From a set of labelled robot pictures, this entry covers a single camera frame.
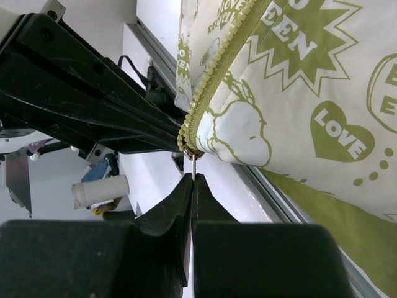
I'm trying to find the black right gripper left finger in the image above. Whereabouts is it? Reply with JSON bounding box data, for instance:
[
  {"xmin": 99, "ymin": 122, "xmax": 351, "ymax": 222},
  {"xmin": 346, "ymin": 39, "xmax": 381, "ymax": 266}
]
[{"xmin": 1, "ymin": 174, "xmax": 193, "ymax": 297}]

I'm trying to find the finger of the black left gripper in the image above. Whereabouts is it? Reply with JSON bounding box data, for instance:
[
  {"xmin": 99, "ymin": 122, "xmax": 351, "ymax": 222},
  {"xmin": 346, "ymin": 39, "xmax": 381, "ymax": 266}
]
[
  {"xmin": 1, "ymin": 93, "xmax": 182, "ymax": 155},
  {"xmin": 0, "ymin": 12, "xmax": 184, "ymax": 131}
]

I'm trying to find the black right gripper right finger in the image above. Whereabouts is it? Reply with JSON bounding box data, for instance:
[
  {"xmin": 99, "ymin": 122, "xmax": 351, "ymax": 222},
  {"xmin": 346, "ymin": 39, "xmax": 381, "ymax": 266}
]
[{"xmin": 192, "ymin": 174, "xmax": 353, "ymax": 297}]

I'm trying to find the metal zipper pull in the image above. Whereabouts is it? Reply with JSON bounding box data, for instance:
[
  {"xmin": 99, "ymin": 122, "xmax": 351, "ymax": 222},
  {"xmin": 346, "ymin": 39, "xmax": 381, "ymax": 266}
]
[{"xmin": 183, "ymin": 145, "xmax": 205, "ymax": 181}]

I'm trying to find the cream printed hooded jacket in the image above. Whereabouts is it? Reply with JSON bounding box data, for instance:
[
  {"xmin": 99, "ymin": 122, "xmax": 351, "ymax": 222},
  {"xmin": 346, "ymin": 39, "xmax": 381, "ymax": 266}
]
[{"xmin": 175, "ymin": 1, "xmax": 396, "ymax": 222}]

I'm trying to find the olive green Snoopy t-shirt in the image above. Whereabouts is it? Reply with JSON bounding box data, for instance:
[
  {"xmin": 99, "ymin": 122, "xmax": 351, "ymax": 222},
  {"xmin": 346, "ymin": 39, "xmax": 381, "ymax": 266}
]
[{"xmin": 263, "ymin": 170, "xmax": 396, "ymax": 297}]

